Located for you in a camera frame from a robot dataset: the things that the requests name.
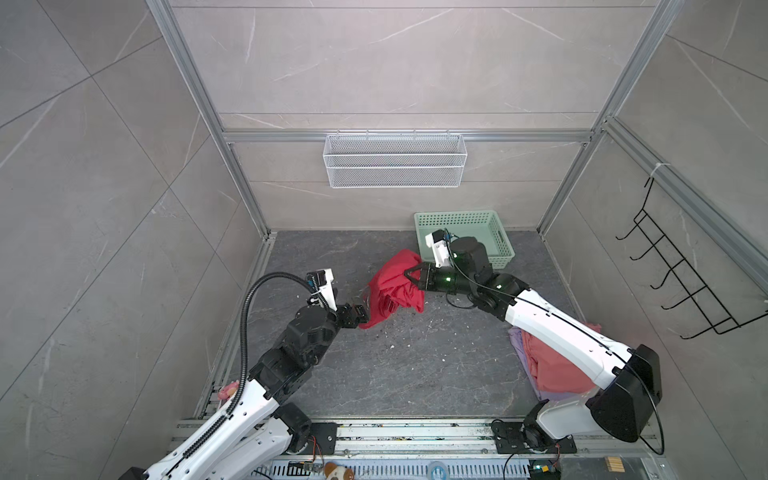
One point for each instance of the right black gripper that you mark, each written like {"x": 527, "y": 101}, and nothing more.
{"x": 426, "y": 283}

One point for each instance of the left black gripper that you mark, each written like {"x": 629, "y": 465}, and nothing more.
{"x": 350, "y": 320}

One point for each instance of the red t shirt with print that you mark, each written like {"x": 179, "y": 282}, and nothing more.
{"x": 390, "y": 289}

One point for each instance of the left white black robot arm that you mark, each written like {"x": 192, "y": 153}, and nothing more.
{"x": 259, "y": 424}

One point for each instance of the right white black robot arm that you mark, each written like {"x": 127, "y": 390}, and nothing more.
{"x": 626, "y": 381}

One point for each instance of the green plastic basket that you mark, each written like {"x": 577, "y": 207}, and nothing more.
{"x": 485, "y": 226}

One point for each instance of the lavender folded t shirt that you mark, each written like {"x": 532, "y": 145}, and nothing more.
{"x": 516, "y": 340}

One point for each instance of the small pink toy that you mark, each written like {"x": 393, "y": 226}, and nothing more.
{"x": 228, "y": 391}

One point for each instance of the brown white round object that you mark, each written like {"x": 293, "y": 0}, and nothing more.
{"x": 333, "y": 471}

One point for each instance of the pink folded t shirt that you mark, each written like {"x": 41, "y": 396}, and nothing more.
{"x": 552, "y": 372}

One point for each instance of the green circuit board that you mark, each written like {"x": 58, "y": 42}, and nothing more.
{"x": 544, "y": 470}

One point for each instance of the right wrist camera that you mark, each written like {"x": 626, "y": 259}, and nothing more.
{"x": 438, "y": 243}

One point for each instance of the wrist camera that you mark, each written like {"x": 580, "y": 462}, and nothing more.
{"x": 321, "y": 281}
{"x": 438, "y": 243}

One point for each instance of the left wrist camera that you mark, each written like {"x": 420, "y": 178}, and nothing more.
{"x": 321, "y": 281}

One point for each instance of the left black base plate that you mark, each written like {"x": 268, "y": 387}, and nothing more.
{"x": 321, "y": 440}

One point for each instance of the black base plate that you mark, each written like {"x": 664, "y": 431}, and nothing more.
{"x": 510, "y": 438}
{"x": 321, "y": 440}

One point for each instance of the aluminium rail base frame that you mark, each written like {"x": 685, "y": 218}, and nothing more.
{"x": 457, "y": 449}

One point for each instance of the white wire mesh shelf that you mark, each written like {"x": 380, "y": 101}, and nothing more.
{"x": 415, "y": 160}

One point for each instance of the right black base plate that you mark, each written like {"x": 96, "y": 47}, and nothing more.
{"x": 510, "y": 438}

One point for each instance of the black wire hook rack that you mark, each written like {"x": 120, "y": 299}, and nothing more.
{"x": 717, "y": 317}

